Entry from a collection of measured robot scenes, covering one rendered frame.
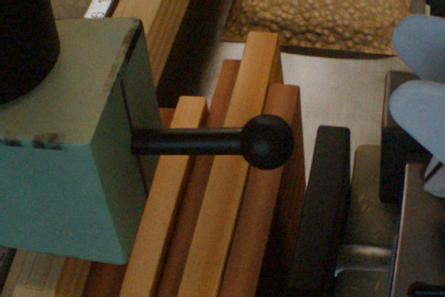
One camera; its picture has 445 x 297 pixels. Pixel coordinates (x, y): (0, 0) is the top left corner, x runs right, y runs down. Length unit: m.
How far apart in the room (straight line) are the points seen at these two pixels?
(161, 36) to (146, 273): 0.16
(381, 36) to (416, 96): 0.29
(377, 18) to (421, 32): 0.26
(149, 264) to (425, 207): 0.13
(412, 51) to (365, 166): 0.11
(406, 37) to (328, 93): 0.23
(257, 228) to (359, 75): 0.20
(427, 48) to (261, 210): 0.12
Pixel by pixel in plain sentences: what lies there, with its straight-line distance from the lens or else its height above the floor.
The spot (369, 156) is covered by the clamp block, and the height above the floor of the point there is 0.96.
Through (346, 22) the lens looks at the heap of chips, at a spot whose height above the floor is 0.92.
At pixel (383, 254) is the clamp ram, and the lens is 0.41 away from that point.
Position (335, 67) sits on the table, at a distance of 0.58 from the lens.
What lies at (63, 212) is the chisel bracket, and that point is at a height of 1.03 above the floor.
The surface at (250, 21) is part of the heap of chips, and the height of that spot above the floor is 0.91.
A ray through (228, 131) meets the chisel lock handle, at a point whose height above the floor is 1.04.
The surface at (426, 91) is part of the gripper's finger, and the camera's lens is 0.30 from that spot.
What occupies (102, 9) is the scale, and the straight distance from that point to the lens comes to 0.56.
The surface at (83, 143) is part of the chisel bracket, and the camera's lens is 0.32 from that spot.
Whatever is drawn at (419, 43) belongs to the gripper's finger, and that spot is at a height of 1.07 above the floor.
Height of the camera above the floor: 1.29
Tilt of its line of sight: 46 degrees down
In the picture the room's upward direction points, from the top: 9 degrees counter-clockwise
